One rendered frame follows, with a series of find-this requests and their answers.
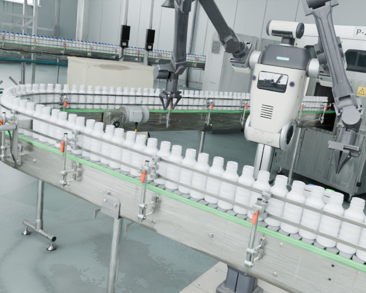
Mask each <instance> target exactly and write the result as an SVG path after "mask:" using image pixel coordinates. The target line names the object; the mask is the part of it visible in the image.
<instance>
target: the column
mask: <svg viewBox="0 0 366 293"><path fill-rule="evenodd" d="M90 3H91V0H78V12H77V31H76V43H77V40H79V41H80V42H81V41H83V43H84V41H86V42H87V44H88V28H89V12H90Z"/></svg>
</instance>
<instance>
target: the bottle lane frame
mask: <svg viewBox="0 0 366 293"><path fill-rule="evenodd" d="M18 144H21V151H22V152H24V153H26V155H22V156H21V166H19V165H16V167H15V169H16V170H19V171H21V172H23V173H26V174H28V175H30V176H32V177H34V178H37V179H39V180H41V181H43V182H45V183H48V184H50V185H52V186H54V187H56V188H58V189H61V190H63V191H66V192H68V193H69V194H72V195H74V196H76V197H79V198H81V199H83V200H85V201H87V202H90V203H92V204H94V205H96V206H98V207H100V208H101V207H102V196H103V195H104V194H105V193H107V194H109V195H111V196H114V197H116V198H118V199H119V201H120V212H119V216H121V217H123V218H125V219H127V220H129V221H132V222H134V223H136V224H139V225H140V226H142V227H145V228H147V229H150V230H152V231H154V232H156V233H158V234H160V235H163V236H165V237H167V238H169V239H171V240H174V241H176V242H178V243H180V244H182V245H185V246H187V247H189V248H192V249H194V250H196V251H198V252H200V253H203V254H205V255H207V256H209V257H211V258H213V259H216V260H218V261H220V262H223V263H225V264H226V265H229V266H231V267H234V268H236V269H238V270H240V271H242V272H244V273H247V274H249V275H251V276H253V277H255V278H258V279H260V280H262V281H265V282H267V283H269V284H271V285H273V286H276V287H278V288H280V289H282V290H284V291H287V292H289V293H366V264H365V263H364V264H361V263H358V262H355V261H353V260H352V258H350V259H348V258H344V257H342V256H339V254H338V253H337V254H334V253H332V252H329V251H326V248H324V249H321V248H318V247H316V246H314V244H311V245H310V244H307V243H305V242H302V239H300V240H297V239H294V238H292V237H290V235H283V234H281V233H279V232H278V231H273V230H270V229H268V228H267V227H268V226H267V227H262V226H259V225H257V230H256V236H255V240H254V245H253V247H254V248H256V247H257V246H259V239H260V236H262V237H265V242H264V246H261V247H260V249H262V250H263V253H262V257H261V258H259V259H257V260H256V261H255V262H254V267H252V268H249V270H245V269H244V267H245V265H244V263H245V260H246V255H247V253H246V251H247V248H248V246H249V240H250V233H251V230H252V223H251V222H249V221H246V219H241V218H238V217H237V216H236V215H235V216H233V215H230V214H227V212H222V211H220V210H217V208H215V209H214V208H211V207H209V206H208V205H204V204H201V203H199V201H198V202H195V201H193V200H190V198H185V197H183V196H181V195H177V194H174V193H173V192H169V191H166V190H165V189H161V188H158V187H157V186H153V185H150V184H149V183H147V186H146V195H145V203H146V204H148V203H151V202H152V194H155V195H156V202H154V203H152V204H151V205H154V206H155V212H154V213H152V214H151V215H149V216H147V217H146V219H145V220H144V221H142V223H140V222H138V214H139V210H140V208H139V204H140V203H141V194H142V183H141V181H139V180H137V179H135V178H132V177H129V176H128V175H124V174H121V173H118V172H116V171H114V170H110V169H108V168H107V167H102V166H101V165H97V164H95V163H92V162H89V161H88V160H84V159H82V158H78V157H76V156H73V155H71V154H68V153H67V154H66V171H71V170H72V169H73V163H75V164H77V165H76V170H75V171H73V172H71V173H68V175H67V180H66V181H69V180H72V176H73V173H75V174H76V179H75V180H73V181H71V182H68V183H67V185H66V186H65V187H63V188H62V187H60V186H61V184H60V180H61V176H62V175H61V174H60V171H61V170H62V157H63V152H60V150H57V149H55V148H51V147H49V146H46V145H44V144H41V143H39V142H36V141H34V140H30V139H29V138H25V137H22V136H20V135H18ZM151 205H148V208H147V209H146V214H148V213H150V212H151V211H150V208H151Z"/></svg>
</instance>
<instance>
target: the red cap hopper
mask: <svg viewBox="0 0 366 293"><path fill-rule="evenodd" d="M27 4H28V0H24V1H23V15H21V14H17V13H9V12H1V11H0V14H1V15H9V16H16V17H21V18H20V19H19V20H18V21H16V22H15V23H14V24H13V25H11V26H10V28H14V26H15V25H17V24H18V23H19V22H20V21H22V20H23V27H21V28H20V29H21V31H23V36H24V34H26V36H27V26H28V25H29V24H30V23H31V22H33V35H35V38H36V35H37V19H38V0H34V9H33V16H29V15H27ZM27 18H31V20H30V21H28V22H27ZM0 26H1V27H2V28H4V25H3V24H2V23H1V22H0ZM31 60H36V54H32V57H31ZM25 73H26V63H24V85H25ZM9 78H10V79H11V80H12V81H13V82H14V83H15V85H18V83H17V82H15V81H14V79H13V78H11V76H10V77H9ZM2 83H3V81H2V80H1V81H0V84H2ZM33 84H35V63H31V86H32V89H33ZM0 90H4V88H0Z"/></svg>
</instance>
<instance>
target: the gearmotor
mask: <svg viewBox="0 0 366 293"><path fill-rule="evenodd" d="M148 120H149V110H148V108H147V107H146V106H121V107H119V109H118V110H107V111H104V115H103V131H104V133H105V132H106V125H112V126H115V127H114V128H123V123H135V125H136V127H135V132H137V125H138V123H146V122H147V121H148Z"/></svg>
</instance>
